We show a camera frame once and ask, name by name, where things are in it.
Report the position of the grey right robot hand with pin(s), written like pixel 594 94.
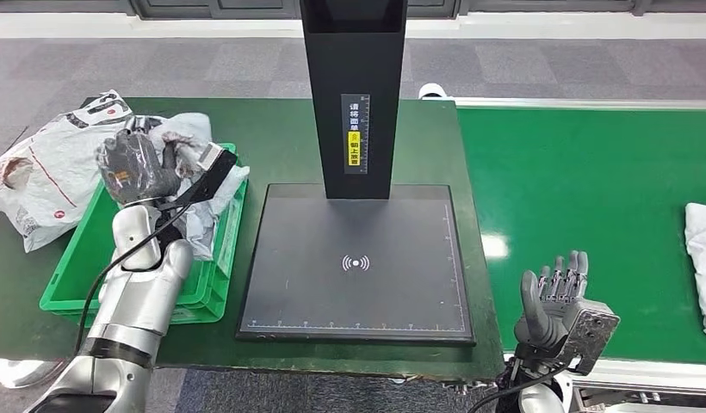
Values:
pixel 538 325

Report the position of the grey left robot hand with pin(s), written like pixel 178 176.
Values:
pixel 133 168

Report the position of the small grey poly mailer parcel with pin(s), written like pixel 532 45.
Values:
pixel 207 219

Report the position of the grey parcel with red print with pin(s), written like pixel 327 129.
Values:
pixel 704 256

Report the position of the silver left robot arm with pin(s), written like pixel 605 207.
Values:
pixel 136 296

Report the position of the green conveyor belt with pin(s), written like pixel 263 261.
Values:
pixel 558 171

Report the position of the black inbound scanner machine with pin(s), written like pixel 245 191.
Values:
pixel 353 228

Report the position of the white printed plastic bag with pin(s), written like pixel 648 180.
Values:
pixel 50 165

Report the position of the green plastic crate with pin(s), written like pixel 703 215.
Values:
pixel 85 251

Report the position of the yellow and grey scanner label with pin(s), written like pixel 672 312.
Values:
pixel 354 151

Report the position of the round silver metal base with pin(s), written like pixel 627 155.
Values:
pixel 16 373

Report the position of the white round cap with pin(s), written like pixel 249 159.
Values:
pixel 433 90

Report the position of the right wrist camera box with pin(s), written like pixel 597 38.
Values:
pixel 592 333

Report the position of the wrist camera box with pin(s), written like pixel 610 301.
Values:
pixel 210 176
pixel 592 333

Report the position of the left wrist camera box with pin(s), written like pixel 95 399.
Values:
pixel 210 176

